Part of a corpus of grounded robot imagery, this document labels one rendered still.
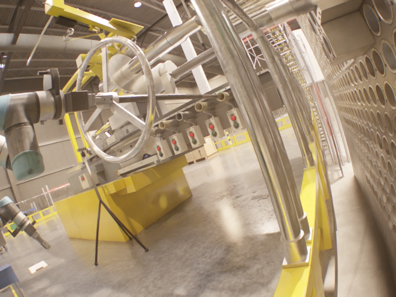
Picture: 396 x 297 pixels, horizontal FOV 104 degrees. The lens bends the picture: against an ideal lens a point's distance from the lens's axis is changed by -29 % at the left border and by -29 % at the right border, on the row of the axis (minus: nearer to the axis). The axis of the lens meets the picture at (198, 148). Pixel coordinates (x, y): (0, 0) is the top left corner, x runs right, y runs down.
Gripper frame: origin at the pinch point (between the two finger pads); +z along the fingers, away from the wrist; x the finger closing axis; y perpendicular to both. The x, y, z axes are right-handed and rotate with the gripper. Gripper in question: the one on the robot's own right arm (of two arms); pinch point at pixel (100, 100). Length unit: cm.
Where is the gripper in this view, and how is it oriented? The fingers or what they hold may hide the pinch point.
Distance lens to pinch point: 66.2
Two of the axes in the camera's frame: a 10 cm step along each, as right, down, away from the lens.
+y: 0.6, 9.8, 2.0
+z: 4.9, -2.1, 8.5
